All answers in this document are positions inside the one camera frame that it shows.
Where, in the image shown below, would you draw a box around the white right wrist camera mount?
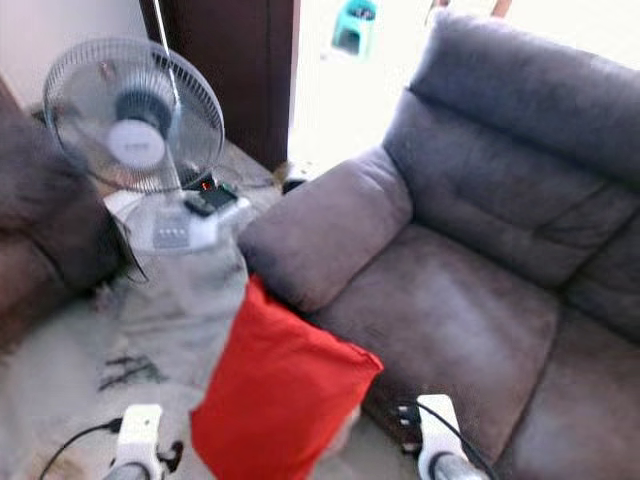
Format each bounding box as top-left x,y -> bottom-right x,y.
414,394 -> 467,469

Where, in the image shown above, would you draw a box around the dark brown wooden door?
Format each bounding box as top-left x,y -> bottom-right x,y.
139,0 -> 302,171

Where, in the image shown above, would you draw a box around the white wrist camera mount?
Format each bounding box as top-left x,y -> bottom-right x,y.
116,403 -> 165,473
414,394 -> 467,469

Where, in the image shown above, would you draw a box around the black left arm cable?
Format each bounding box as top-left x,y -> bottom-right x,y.
40,419 -> 123,480

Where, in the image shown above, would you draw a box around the black remote control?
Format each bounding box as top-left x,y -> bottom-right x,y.
184,181 -> 239,218

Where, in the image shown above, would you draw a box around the dark upholstered sofa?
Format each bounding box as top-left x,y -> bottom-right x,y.
0,80 -> 133,351

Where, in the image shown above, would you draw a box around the teal plastic stool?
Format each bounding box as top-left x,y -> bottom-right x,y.
331,0 -> 380,57

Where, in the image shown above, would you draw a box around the white standing fan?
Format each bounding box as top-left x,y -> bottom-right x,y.
43,37 -> 253,253

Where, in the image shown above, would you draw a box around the red pillow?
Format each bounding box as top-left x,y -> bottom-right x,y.
190,274 -> 384,480

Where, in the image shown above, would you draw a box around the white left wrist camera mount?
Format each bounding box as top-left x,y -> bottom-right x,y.
116,403 -> 165,473

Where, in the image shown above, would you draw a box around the grey suede recliner sofa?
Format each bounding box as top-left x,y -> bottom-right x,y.
237,10 -> 640,480

